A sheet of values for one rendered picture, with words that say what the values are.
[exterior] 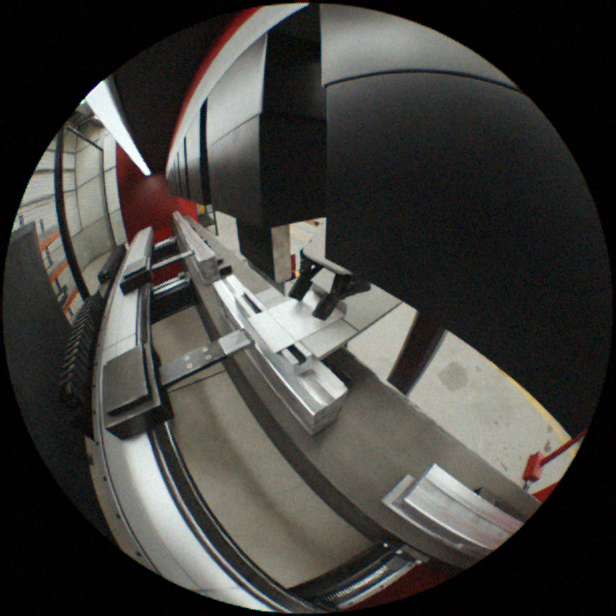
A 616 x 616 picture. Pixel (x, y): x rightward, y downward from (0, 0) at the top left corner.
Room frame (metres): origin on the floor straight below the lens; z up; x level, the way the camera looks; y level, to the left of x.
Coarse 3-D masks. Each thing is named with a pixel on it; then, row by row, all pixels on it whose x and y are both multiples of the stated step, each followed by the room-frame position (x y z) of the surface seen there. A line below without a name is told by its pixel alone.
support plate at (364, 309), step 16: (320, 272) 0.40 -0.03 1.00; (272, 288) 0.33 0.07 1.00; (288, 288) 0.33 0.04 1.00; (272, 304) 0.28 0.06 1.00; (352, 304) 0.28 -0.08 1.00; (368, 304) 0.28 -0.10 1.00; (384, 304) 0.29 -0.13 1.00; (400, 304) 0.30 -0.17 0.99; (352, 320) 0.24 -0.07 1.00; (368, 320) 0.24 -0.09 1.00; (320, 336) 0.21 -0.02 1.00; (336, 336) 0.21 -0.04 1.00; (352, 336) 0.21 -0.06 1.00; (320, 352) 0.18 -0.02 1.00
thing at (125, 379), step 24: (240, 336) 0.20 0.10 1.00; (120, 360) 0.11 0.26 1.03; (144, 360) 0.12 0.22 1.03; (192, 360) 0.15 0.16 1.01; (216, 360) 0.16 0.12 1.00; (120, 384) 0.07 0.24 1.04; (144, 384) 0.09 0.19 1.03; (168, 384) 0.11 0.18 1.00; (120, 408) 0.04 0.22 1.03; (144, 408) 0.06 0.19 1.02; (168, 408) 0.08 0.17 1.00; (120, 432) 0.01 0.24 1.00
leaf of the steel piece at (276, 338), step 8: (264, 312) 0.26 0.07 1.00; (248, 320) 0.24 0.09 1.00; (256, 320) 0.24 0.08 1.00; (264, 320) 0.24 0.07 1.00; (272, 320) 0.24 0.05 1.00; (256, 328) 0.22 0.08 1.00; (264, 328) 0.22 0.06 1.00; (272, 328) 0.22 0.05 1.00; (280, 328) 0.22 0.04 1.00; (264, 336) 0.21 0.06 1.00; (272, 336) 0.21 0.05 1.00; (280, 336) 0.21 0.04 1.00; (288, 336) 0.21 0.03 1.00; (272, 344) 0.19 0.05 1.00; (280, 344) 0.19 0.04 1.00; (288, 344) 0.19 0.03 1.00
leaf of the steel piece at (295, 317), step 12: (312, 288) 0.32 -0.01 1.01; (312, 300) 0.29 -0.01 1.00; (276, 312) 0.26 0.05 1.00; (288, 312) 0.26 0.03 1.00; (300, 312) 0.26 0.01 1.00; (336, 312) 0.26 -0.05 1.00; (288, 324) 0.23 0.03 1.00; (300, 324) 0.23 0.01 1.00; (312, 324) 0.23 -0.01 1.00; (324, 324) 0.23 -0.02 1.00; (300, 336) 0.21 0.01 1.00
